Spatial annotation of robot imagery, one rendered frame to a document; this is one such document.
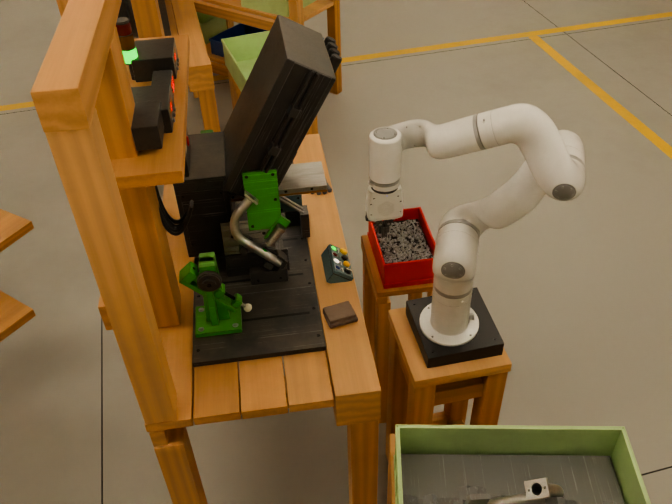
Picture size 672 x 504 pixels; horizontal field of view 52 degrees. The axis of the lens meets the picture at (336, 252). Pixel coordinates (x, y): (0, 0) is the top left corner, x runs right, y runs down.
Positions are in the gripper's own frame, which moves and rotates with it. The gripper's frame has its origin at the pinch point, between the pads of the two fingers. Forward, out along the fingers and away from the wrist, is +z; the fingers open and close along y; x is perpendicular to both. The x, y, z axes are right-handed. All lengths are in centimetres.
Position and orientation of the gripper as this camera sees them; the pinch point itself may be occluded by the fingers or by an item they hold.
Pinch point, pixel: (383, 229)
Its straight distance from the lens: 199.2
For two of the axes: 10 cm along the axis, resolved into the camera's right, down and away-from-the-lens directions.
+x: -1.4, -6.4, 7.6
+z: 0.3, 7.6, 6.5
